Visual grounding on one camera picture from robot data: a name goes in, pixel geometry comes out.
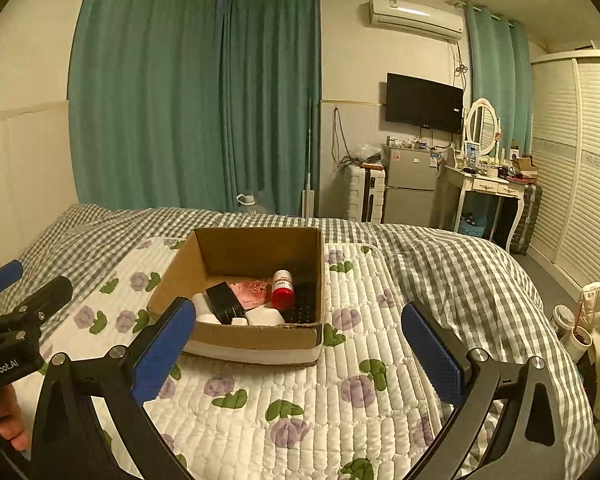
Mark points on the clear plastic bag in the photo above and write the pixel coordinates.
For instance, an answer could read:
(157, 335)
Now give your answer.
(366, 152)

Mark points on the white square charger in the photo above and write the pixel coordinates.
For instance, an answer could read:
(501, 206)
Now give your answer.
(265, 316)

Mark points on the black rectangular charger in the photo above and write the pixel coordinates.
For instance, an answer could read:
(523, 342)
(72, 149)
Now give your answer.
(224, 302)

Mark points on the white louvered wardrobe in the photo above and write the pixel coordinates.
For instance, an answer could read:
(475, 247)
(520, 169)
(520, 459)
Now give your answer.
(580, 160)

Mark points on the wide green curtain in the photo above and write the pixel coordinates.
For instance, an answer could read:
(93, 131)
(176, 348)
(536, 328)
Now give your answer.
(145, 100)

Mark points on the person's left hand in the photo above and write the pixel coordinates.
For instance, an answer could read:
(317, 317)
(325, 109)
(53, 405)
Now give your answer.
(10, 415)

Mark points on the clear water jug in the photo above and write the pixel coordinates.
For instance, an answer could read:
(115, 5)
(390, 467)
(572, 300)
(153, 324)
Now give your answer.
(247, 200)

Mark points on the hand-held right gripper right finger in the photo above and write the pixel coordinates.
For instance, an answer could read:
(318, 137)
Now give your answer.
(430, 355)

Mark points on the blue basket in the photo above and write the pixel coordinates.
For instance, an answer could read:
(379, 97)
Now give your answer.
(472, 225)

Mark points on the white lidded cup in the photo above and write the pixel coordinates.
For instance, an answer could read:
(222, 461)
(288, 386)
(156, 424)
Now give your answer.
(563, 319)

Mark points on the brown box on table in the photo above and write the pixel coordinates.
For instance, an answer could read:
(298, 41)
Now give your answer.
(524, 166)

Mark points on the pink card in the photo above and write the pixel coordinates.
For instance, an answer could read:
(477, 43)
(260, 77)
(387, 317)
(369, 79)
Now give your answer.
(252, 292)

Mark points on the white box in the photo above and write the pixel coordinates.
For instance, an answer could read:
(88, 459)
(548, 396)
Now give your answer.
(238, 321)

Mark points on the white bottle with red cap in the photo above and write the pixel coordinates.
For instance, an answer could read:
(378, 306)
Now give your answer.
(282, 290)

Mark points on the cardboard box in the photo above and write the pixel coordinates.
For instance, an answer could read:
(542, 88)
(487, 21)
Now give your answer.
(260, 337)

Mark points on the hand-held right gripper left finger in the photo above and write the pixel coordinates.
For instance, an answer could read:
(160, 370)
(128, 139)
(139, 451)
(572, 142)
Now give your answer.
(165, 355)

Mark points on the white dressing table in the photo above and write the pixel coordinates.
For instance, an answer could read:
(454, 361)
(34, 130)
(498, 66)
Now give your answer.
(485, 180)

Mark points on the white suitcase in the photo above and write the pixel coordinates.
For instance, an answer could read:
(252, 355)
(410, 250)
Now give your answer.
(366, 192)

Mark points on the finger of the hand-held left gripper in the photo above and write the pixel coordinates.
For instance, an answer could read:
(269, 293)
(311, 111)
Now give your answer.
(0, 277)
(45, 297)

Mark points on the white cylindrical plug adapter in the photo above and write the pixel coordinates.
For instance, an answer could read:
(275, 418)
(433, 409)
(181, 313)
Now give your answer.
(201, 305)

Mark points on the white cup with red contents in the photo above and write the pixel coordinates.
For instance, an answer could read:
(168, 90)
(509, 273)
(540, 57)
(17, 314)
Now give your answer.
(577, 342)

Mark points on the white flat mop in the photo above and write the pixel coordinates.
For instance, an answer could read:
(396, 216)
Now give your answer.
(308, 195)

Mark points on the black wall television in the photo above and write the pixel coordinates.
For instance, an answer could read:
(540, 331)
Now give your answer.
(424, 102)

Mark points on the narrow green curtain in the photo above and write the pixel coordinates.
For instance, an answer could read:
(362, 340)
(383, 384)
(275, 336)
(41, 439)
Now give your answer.
(272, 100)

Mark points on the green curtain beside wardrobe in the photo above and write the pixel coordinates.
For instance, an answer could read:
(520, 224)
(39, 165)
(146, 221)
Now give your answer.
(497, 70)

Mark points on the silver small fridge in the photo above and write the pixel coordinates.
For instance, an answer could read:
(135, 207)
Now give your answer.
(410, 185)

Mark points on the white oval mirror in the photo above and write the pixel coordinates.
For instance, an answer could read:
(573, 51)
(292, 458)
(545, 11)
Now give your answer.
(481, 125)

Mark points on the black textured pad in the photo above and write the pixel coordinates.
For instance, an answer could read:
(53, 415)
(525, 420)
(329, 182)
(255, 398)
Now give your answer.
(302, 305)

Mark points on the white floral quilted mat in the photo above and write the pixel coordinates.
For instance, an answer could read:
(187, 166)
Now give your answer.
(290, 400)

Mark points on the dark suitcase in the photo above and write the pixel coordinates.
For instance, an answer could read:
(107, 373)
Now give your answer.
(526, 217)

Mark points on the white air conditioner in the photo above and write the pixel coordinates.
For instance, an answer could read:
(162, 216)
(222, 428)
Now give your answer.
(415, 17)

